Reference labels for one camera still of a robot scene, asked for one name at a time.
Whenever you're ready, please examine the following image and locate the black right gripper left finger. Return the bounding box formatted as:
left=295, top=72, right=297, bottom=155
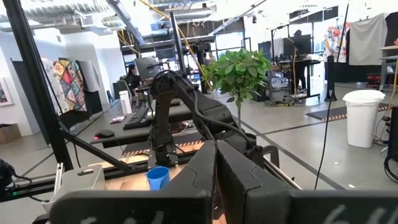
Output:
left=49, top=139, right=217, bottom=224

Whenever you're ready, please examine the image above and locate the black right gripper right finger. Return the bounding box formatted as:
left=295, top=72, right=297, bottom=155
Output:
left=216, top=139, right=398, bottom=224

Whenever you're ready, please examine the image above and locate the light blue measuring cup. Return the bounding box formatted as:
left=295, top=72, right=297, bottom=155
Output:
left=145, top=166, right=171, bottom=191

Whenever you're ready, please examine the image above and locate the grey plastic basket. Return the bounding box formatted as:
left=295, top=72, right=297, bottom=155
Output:
left=40, top=164, right=106, bottom=215

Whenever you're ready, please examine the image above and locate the black hazard-striped floor mat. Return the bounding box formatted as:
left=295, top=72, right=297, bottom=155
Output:
left=306, top=102, right=392, bottom=122
left=123, top=132, right=205, bottom=158

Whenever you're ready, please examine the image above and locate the black desk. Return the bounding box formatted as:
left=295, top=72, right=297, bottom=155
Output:
left=89, top=98, right=195, bottom=149

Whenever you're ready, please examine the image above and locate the green potted plant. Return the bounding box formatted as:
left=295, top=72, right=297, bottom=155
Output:
left=201, top=48, right=273, bottom=128

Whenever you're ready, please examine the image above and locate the black computer mouse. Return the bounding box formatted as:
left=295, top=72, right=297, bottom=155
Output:
left=94, top=128, right=116, bottom=140

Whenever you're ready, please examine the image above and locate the black backlit keyboard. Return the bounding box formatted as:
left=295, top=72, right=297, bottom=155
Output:
left=122, top=106, right=152, bottom=131

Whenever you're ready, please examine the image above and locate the person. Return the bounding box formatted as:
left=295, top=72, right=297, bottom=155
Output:
left=123, top=63, right=143, bottom=91
left=291, top=29, right=308, bottom=93

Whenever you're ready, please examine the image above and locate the black pillar stand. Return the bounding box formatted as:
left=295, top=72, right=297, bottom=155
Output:
left=324, top=55, right=339, bottom=102

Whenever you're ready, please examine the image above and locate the white carton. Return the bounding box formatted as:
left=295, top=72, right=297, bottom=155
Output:
left=119, top=90, right=133, bottom=115

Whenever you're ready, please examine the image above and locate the white trash bin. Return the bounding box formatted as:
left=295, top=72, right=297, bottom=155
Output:
left=342, top=89, right=386, bottom=149

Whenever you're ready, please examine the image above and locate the black partition panel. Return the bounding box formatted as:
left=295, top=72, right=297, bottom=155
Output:
left=11, top=58, right=104, bottom=146

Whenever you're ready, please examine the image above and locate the grey monitor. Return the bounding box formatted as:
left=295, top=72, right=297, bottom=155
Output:
left=134, top=57, right=161, bottom=82

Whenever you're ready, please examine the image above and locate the black box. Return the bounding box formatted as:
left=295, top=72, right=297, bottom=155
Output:
left=385, top=105, right=398, bottom=162

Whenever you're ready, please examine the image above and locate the white red floral cloth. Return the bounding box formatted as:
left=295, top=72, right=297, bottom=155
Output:
left=323, top=23, right=351, bottom=63

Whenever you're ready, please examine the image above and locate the colourful patchwork cloth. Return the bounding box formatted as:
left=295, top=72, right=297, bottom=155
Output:
left=52, top=58, right=88, bottom=113

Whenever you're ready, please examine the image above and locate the pale grey cloth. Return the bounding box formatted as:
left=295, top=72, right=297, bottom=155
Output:
left=77, top=59, right=101, bottom=93

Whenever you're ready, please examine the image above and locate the cardboard box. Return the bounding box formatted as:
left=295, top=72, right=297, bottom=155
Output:
left=0, top=123, right=22, bottom=146

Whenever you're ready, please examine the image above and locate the grey hanging cloth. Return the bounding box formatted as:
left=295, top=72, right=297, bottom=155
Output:
left=348, top=12, right=389, bottom=66

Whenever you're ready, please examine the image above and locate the thin black hanging cable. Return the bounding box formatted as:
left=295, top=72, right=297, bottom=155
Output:
left=313, top=2, right=350, bottom=190

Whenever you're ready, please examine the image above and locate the black cable coil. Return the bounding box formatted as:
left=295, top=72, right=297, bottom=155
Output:
left=383, top=154, right=398, bottom=184

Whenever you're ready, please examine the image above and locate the black cable bundle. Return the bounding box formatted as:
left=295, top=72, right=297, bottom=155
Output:
left=0, top=157, right=34, bottom=203

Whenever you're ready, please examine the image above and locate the yellow ceiling cable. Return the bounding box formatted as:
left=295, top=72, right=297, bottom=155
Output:
left=138, top=0, right=206, bottom=76

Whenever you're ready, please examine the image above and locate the black aluminium table frame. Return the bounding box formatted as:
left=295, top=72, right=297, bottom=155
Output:
left=0, top=0, right=302, bottom=203

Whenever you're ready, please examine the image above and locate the framed wall picture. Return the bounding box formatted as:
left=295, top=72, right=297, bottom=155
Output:
left=0, top=77, right=15, bottom=107

